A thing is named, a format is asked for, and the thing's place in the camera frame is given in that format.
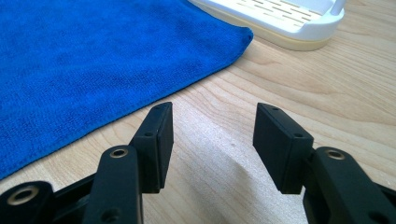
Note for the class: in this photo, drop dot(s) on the white slotted drain tray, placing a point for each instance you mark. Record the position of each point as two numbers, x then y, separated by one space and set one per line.
280 18

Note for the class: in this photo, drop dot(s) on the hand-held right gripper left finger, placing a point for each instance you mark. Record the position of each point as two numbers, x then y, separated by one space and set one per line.
155 146

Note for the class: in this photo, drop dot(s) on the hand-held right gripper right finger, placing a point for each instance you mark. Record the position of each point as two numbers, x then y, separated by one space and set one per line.
280 149

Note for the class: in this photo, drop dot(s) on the blue microfibre cloth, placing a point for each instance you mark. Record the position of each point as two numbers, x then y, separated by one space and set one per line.
93 68

